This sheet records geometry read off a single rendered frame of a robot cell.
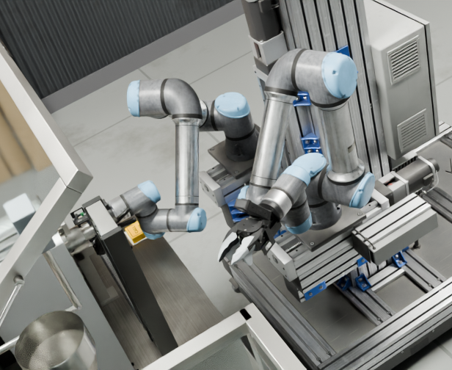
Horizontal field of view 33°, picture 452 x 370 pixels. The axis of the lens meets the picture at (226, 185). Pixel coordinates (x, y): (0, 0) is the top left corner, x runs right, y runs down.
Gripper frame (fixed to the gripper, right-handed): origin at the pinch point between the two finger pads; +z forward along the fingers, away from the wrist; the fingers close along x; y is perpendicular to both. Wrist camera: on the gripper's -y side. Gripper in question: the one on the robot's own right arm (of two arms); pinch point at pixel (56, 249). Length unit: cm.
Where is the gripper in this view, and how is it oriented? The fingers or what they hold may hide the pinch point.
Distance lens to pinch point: 238.5
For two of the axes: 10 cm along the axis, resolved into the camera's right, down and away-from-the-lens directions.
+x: 4.6, 4.9, -7.4
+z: -8.5, 4.8, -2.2
